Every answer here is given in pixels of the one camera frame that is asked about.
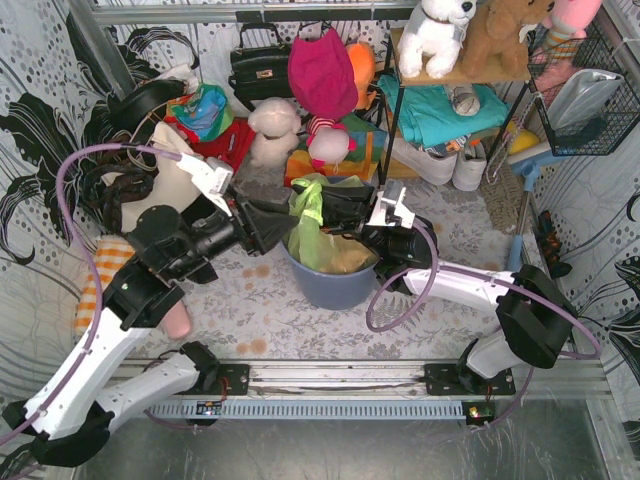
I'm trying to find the red folded cloth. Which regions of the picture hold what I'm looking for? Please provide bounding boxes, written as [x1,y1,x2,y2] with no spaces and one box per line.
[191,118,256,173]

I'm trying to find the orange checkered cloth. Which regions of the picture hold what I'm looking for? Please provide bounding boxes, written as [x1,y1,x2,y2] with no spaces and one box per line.
[74,235,134,338]

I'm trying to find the orange plush toy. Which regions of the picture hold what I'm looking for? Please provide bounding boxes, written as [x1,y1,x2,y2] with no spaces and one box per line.
[346,42,376,110]

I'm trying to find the wooden metal shelf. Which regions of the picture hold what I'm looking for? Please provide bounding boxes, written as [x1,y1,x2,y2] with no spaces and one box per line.
[374,28,531,185]

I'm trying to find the rainbow striped bag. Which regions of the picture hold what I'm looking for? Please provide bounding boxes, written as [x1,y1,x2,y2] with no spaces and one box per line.
[283,114,388,187]

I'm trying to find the white plush lamb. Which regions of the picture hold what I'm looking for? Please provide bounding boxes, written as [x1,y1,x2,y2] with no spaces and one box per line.
[248,97,301,168]

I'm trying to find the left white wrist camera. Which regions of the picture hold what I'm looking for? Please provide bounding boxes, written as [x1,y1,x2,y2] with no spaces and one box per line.
[177,153,234,217]

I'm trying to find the colourful printed bag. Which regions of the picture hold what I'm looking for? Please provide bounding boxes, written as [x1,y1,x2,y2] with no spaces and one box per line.
[164,84,234,143]

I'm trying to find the pink plush toy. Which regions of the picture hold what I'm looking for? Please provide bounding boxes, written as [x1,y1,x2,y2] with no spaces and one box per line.
[542,0,602,49]

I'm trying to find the magenta cloth bag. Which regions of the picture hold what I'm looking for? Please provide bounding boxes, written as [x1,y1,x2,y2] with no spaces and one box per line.
[288,27,358,120]

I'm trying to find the silver foil pouch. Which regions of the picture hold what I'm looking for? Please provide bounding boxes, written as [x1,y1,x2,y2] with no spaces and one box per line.
[547,69,624,130]

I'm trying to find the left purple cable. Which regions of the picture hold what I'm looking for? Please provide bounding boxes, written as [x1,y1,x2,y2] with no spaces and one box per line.
[0,143,221,446]

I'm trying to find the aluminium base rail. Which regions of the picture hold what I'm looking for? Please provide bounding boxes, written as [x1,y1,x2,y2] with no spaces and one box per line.
[98,360,613,425]

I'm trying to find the black wire basket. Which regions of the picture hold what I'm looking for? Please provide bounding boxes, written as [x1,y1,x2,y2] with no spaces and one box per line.
[528,24,639,156]

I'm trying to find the pink cylinder pillow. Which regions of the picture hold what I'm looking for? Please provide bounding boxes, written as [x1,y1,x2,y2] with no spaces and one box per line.
[160,301,193,341]

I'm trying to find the white plush dog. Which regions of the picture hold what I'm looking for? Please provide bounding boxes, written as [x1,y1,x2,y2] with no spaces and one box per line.
[398,0,477,79]

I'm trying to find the teal folded clothes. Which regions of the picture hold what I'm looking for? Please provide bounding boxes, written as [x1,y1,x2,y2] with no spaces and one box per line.
[397,85,509,147]

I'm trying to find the black leather handbag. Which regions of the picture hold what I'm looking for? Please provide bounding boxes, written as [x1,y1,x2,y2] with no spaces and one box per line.
[228,22,294,112]

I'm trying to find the blue trash bin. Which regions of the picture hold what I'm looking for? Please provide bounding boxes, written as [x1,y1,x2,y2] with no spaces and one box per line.
[280,175,381,311]

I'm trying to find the brown teddy bear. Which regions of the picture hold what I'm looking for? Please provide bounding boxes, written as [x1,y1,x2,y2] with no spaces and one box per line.
[460,0,555,78]

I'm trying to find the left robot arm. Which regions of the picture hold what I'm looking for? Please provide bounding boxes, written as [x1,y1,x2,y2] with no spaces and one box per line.
[3,193,297,467]

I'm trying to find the cream canvas tote bag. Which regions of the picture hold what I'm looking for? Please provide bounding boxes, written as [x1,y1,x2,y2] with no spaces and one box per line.
[96,150,200,234]

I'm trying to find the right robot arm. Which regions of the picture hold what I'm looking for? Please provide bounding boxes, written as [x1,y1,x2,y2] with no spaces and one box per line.
[292,178,577,394]

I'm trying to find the white sneaker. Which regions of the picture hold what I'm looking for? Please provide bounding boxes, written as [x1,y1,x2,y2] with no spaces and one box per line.
[451,141,487,191]

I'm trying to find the green trash bag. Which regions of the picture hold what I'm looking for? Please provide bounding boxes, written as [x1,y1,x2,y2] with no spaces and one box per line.
[284,173,378,275]

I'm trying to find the pink white plush doll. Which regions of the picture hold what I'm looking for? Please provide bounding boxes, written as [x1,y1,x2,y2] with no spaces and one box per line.
[307,116,357,168]

